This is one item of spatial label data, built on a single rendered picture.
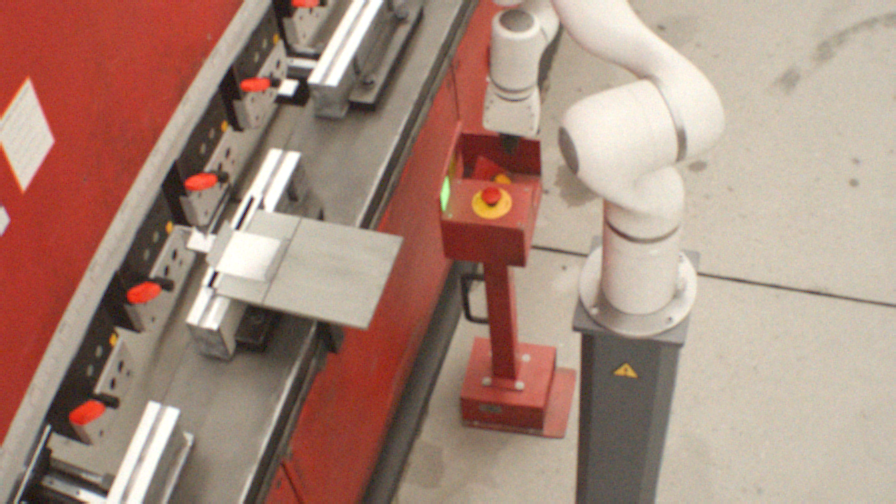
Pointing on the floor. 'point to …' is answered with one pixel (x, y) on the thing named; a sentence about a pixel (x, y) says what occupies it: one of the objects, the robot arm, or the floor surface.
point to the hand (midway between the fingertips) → (510, 142)
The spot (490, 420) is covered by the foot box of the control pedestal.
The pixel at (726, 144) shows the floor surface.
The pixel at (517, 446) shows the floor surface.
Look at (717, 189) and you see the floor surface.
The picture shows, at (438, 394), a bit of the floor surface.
